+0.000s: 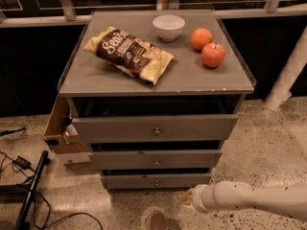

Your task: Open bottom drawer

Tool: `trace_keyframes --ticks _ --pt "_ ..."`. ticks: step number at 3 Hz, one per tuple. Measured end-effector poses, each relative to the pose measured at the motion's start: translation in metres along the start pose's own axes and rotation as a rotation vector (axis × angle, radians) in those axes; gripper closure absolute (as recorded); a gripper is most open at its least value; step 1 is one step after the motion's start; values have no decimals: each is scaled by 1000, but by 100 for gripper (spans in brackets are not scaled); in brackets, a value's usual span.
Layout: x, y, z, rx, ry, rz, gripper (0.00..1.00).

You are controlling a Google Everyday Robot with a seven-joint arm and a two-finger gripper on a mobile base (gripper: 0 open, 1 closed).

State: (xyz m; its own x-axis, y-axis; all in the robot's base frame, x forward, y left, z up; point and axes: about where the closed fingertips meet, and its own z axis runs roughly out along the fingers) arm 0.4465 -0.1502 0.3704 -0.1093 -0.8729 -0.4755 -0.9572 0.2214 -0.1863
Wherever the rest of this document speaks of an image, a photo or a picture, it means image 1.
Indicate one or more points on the cardboard box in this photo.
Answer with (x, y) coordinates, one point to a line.
(62, 138)

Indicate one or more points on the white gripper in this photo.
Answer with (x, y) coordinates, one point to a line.
(198, 197)

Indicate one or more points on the brown chip bag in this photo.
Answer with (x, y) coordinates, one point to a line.
(132, 55)

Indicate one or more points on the grey top drawer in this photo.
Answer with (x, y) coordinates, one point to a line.
(157, 119)

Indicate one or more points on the metal window railing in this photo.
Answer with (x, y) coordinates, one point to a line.
(23, 13)

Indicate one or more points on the red apple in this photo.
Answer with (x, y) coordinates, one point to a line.
(212, 55)

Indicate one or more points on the orange fruit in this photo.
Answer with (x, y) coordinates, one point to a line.
(200, 37)

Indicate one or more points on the grey bottom drawer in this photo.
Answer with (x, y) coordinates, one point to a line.
(154, 178)

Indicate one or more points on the white bowl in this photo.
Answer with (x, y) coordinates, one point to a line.
(168, 27)

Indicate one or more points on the black power adapter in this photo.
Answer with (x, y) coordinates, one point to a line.
(22, 163)

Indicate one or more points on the grey drawer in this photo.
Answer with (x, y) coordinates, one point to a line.
(156, 155)
(157, 119)
(154, 178)

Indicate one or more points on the grey middle drawer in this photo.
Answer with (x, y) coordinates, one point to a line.
(156, 155)

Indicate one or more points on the black pole on floor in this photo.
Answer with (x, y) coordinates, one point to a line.
(30, 190)

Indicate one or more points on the grey drawer cabinet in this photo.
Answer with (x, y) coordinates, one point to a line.
(90, 78)

